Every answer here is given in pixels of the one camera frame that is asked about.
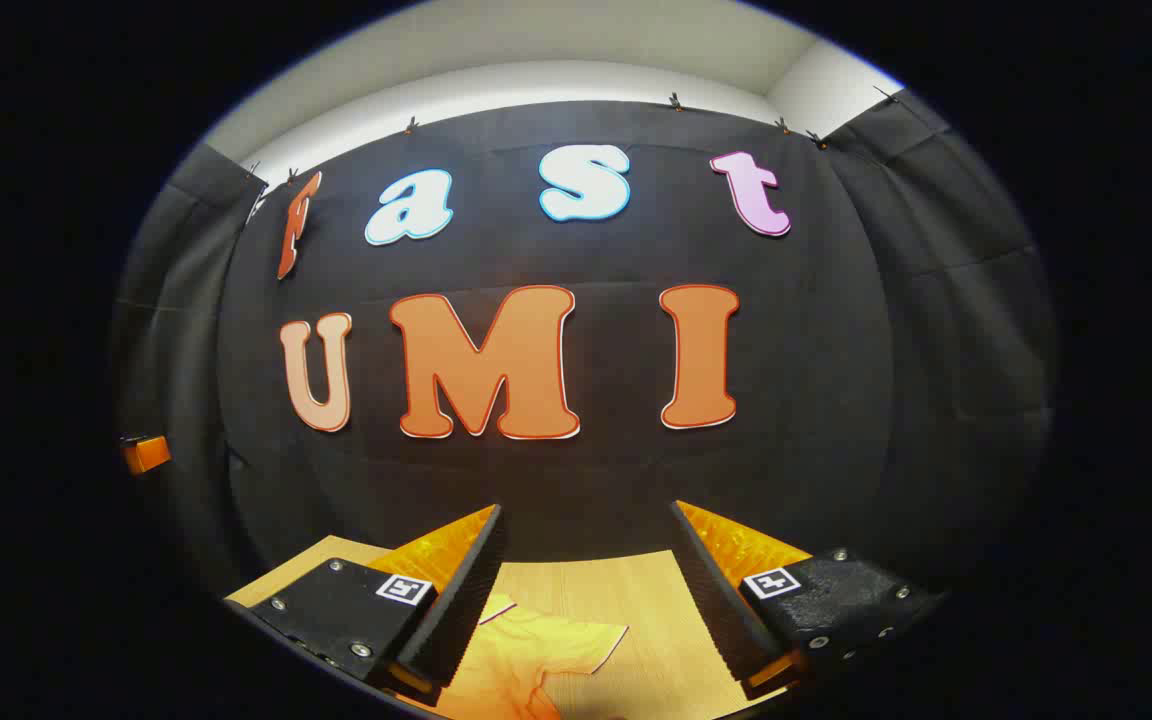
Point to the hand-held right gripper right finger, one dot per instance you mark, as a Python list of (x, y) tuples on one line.
[(716, 590)]

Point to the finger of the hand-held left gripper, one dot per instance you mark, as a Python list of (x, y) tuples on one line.
[(146, 455)]

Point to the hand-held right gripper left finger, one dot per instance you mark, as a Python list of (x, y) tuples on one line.
[(466, 590)]

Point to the orange T-shirt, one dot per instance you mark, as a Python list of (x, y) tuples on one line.
[(536, 655)]

